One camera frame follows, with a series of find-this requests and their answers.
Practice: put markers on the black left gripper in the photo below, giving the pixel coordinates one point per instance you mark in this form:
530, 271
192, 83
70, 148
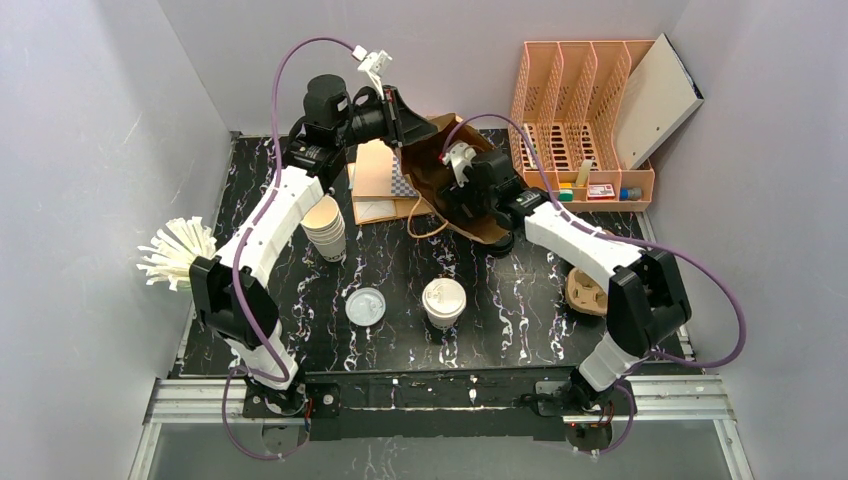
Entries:
399, 115

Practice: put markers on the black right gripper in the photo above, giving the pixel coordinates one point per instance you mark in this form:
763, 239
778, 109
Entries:
460, 192

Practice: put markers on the brown paper bag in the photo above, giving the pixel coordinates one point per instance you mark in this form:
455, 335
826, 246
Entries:
421, 167

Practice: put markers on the white lid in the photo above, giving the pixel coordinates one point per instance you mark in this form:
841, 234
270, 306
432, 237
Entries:
365, 307
444, 298

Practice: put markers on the cardboard cup carrier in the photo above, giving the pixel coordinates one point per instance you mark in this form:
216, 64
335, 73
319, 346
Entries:
584, 295

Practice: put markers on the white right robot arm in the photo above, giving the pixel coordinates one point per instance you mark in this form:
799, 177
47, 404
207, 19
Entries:
647, 300

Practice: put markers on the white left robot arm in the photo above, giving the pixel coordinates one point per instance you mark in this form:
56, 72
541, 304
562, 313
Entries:
229, 287

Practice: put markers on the checkered paper sheet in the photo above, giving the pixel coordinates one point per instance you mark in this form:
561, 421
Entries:
399, 186

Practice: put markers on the stack of white lids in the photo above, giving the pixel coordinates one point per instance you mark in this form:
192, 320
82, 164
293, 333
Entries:
324, 226

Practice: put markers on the orange file organizer rack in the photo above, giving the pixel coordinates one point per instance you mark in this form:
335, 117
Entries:
566, 100

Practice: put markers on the green cup of stirrers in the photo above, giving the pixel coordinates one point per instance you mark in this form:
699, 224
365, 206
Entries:
171, 252

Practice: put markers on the white folder board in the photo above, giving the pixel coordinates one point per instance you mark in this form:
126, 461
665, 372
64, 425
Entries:
660, 94

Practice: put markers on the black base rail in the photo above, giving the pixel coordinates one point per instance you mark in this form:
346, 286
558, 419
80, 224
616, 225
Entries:
547, 391

